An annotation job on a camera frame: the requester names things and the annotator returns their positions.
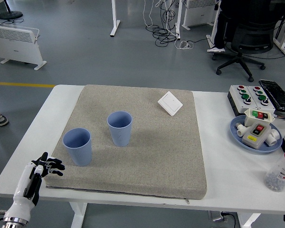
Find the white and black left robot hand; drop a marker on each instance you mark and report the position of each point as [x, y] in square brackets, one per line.
[20, 187]

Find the blue ribbed plastic cup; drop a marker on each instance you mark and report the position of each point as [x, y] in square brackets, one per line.
[120, 136]
[80, 154]

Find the white push-button control box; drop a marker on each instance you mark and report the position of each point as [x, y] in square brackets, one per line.
[238, 99]
[269, 105]

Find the white table leg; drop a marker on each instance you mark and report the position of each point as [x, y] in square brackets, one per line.
[248, 221]
[78, 213]

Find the grey-brown cushion mat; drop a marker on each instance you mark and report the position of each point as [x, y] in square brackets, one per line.
[145, 149]

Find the white panel heater, wide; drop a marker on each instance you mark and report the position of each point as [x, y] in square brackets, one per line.
[14, 47]

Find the black round stand base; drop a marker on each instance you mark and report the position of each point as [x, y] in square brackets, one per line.
[10, 15]

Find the white desk leg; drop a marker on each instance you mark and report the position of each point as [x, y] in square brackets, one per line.
[115, 21]
[178, 21]

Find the blue round plate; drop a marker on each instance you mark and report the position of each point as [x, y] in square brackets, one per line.
[235, 133]

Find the small white pipe fitting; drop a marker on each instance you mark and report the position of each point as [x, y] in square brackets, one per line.
[241, 130]

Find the white panel heater, narrow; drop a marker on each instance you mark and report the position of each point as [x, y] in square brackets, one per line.
[199, 14]

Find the person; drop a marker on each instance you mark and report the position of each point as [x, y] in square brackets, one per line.
[219, 31]

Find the large white pipe fitting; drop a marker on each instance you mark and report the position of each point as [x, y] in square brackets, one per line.
[273, 137]

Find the clear jar with red lid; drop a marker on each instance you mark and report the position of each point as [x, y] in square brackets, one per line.
[279, 175]

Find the black wrapped flat tray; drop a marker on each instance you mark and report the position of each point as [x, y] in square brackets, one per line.
[276, 93]

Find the black office chair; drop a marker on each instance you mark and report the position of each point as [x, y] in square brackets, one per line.
[251, 35]

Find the white wall switch plate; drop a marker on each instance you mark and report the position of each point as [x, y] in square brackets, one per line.
[170, 103]

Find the grey switch with red black buttons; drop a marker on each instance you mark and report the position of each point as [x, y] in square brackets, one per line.
[254, 140]

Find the white switch with green red buttons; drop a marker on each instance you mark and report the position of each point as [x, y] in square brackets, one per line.
[250, 118]

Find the white desk frame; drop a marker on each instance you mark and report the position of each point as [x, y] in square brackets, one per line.
[281, 41]

